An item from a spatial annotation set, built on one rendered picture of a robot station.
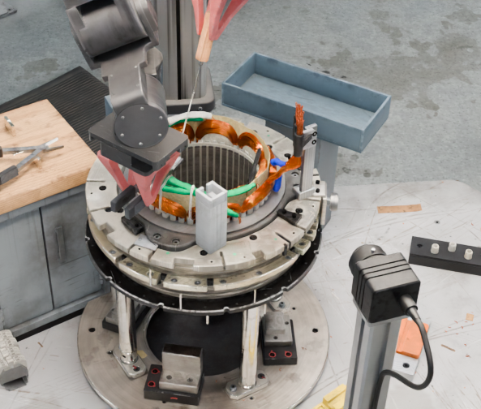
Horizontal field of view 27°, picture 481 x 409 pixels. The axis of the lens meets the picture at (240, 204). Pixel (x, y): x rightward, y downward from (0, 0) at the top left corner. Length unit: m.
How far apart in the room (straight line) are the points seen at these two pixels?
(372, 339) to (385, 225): 0.95
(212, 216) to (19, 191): 0.32
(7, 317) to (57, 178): 0.25
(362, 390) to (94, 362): 0.70
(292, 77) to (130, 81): 0.67
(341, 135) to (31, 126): 0.47
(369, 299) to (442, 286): 0.90
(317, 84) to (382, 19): 2.29
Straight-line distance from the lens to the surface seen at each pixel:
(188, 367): 1.48
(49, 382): 1.57
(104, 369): 1.54
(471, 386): 1.59
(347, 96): 1.66
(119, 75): 1.08
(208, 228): 1.25
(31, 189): 1.44
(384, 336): 0.89
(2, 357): 1.56
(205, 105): 1.84
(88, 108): 3.40
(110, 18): 1.08
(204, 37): 1.25
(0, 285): 1.54
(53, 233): 1.52
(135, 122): 1.07
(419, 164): 3.24
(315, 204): 1.36
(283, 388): 1.52
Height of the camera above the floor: 1.98
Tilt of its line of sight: 41 degrees down
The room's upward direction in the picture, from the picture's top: 2 degrees clockwise
